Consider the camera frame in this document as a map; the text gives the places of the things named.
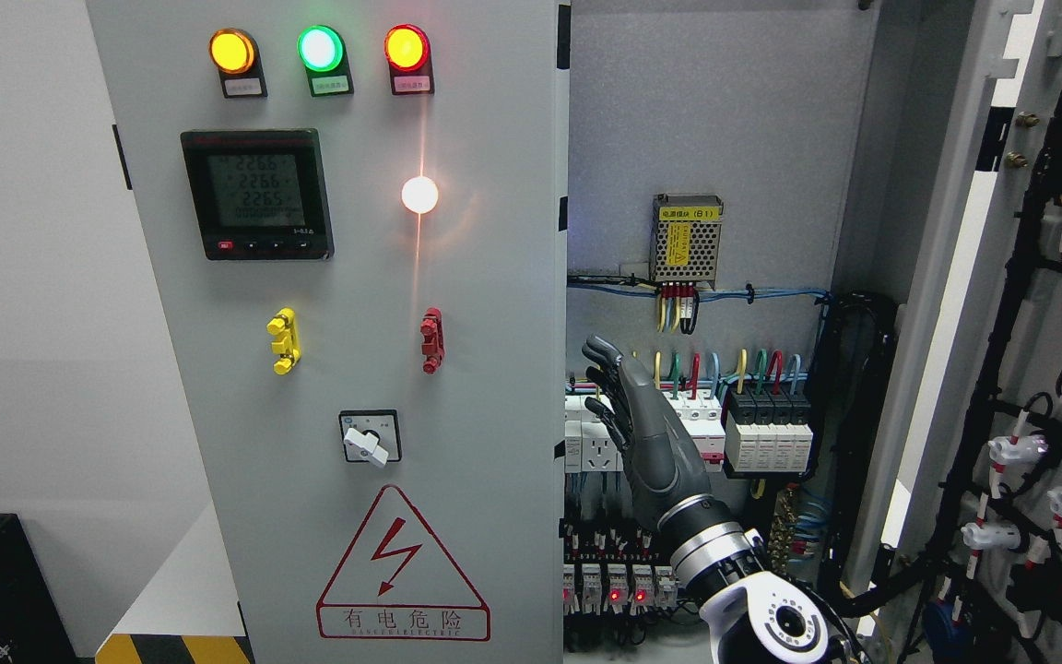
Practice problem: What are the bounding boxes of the white socket modules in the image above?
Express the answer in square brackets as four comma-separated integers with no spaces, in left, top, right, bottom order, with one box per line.
[563,396,622,472]

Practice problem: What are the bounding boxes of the white red circuit breaker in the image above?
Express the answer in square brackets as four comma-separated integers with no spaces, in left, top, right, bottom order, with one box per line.
[666,394,726,469]

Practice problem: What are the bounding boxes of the red terminal connector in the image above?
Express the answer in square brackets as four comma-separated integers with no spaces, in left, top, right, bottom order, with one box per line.
[419,307,445,375]

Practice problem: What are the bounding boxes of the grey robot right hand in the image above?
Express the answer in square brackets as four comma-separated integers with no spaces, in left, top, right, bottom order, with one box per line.
[582,335,730,545]

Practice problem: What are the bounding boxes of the red indicator light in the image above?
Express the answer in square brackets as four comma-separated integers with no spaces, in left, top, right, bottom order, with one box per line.
[383,24,435,96]

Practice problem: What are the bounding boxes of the red electric hazard sticker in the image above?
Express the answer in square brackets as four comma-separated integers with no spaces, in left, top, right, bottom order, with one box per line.
[315,484,490,642]

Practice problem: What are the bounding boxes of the perforated metal power supply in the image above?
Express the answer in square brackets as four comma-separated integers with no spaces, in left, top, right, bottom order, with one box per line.
[650,193,724,287]

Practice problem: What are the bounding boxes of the black white surge protector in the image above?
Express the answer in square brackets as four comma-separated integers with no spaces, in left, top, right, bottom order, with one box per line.
[724,387,813,478]

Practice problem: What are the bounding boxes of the black digital power meter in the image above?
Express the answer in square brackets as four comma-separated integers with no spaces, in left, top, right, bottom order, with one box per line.
[179,127,335,261]

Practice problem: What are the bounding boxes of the green indicator light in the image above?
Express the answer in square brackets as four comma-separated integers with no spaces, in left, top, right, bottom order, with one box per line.
[298,24,354,97]

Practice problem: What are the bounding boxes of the black relay terminal row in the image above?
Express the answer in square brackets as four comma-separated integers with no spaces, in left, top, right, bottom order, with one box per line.
[558,516,690,618]

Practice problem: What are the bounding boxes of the black right cable loom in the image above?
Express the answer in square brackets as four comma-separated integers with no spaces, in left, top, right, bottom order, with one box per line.
[808,291,947,619]

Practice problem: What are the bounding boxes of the yellow indicator light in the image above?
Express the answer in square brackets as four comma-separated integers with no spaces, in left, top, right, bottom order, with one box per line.
[209,27,268,100]

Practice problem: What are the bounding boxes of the yellow terminal connector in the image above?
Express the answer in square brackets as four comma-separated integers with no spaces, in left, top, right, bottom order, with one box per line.
[266,307,301,375]

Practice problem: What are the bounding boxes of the white rotary selector switch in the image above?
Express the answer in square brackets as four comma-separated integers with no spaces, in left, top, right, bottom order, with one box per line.
[337,410,402,469]

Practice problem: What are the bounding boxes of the grey cabinet door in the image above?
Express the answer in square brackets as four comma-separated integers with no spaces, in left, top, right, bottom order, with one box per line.
[88,1,568,663]
[821,1,1062,663]

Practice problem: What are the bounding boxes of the white glowing indicator light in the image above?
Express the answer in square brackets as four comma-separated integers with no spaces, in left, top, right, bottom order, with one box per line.
[400,175,440,215]

